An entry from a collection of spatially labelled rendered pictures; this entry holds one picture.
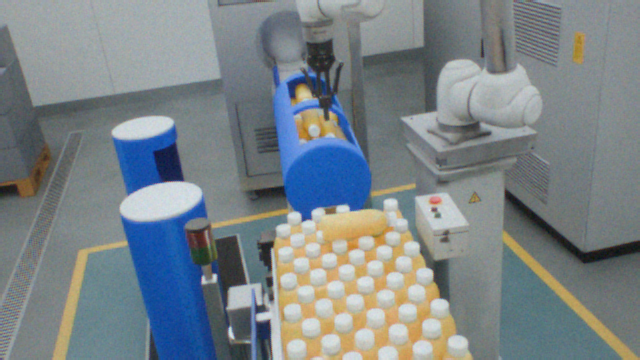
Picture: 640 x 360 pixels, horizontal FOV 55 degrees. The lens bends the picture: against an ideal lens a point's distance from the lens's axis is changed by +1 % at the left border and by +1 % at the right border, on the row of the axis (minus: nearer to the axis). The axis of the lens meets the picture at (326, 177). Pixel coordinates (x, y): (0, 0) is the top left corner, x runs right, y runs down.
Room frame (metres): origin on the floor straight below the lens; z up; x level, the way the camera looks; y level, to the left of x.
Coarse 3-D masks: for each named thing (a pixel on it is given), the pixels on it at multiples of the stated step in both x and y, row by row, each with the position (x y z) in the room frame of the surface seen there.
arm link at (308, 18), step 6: (300, 0) 1.68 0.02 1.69; (306, 0) 1.66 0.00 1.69; (312, 0) 1.64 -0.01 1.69; (318, 0) 1.62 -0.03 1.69; (300, 6) 1.68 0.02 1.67; (306, 6) 1.66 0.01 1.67; (312, 6) 1.64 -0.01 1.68; (318, 6) 1.62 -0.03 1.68; (300, 12) 1.69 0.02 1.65; (306, 12) 1.67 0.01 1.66; (312, 12) 1.65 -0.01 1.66; (318, 12) 1.64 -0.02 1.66; (300, 18) 1.71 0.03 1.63; (306, 18) 1.68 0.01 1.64; (312, 18) 1.67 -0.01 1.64; (318, 18) 1.67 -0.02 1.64; (324, 18) 1.67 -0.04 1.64; (330, 18) 1.69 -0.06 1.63
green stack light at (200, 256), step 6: (210, 246) 1.26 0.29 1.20; (192, 252) 1.26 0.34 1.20; (198, 252) 1.25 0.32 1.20; (204, 252) 1.25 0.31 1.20; (210, 252) 1.26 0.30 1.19; (216, 252) 1.28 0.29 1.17; (192, 258) 1.26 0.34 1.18; (198, 258) 1.25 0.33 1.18; (204, 258) 1.25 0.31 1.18; (210, 258) 1.26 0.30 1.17; (216, 258) 1.27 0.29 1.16; (198, 264) 1.25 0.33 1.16; (204, 264) 1.25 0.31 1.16
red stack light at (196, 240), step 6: (210, 228) 1.27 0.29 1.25; (186, 234) 1.26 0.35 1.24; (192, 234) 1.25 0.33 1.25; (198, 234) 1.25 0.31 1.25; (204, 234) 1.26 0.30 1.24; (210, 234) 1.27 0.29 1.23; (192, 240) 1.25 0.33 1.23; (198, 240) 1.25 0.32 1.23; (204, 240) 1.25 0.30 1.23; (210, 240) 1.27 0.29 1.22; (192, 246) 1.25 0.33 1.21; (198, 246) 1.25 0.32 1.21; (204, 246) 1.25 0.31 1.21
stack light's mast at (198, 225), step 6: (192, 222) 1.29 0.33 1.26; (198, 222) 1.29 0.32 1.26; (204, 222) 1.28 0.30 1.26; (210, 222) 1.29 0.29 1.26; (186, 228) 1.27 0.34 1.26; (192, 228) 1.26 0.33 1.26; (198, 228) 1.26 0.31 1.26; (204, 228) 1.26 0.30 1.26; (204, 270) 1.27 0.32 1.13; (210, 270) 1.28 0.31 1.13; (204, 276) 1.27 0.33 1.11; (210, 276) 1.27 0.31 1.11
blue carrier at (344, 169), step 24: (288, 96) 2.37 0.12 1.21; (288, 120) 2.12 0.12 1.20; (288, 144) 1.92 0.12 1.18; (312, 144) 1.78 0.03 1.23; (336, 144) 1.77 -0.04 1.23; (288, 168) 1.76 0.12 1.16; (312, 168) 1.75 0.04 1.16; (336, 168) 1.76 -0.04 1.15; (360, 168) 1.77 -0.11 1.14; (288, 192) 1.75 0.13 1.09; (312, 192) 1.75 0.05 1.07; (336, 192) 1.76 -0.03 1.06; (360, 192) 1.77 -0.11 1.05
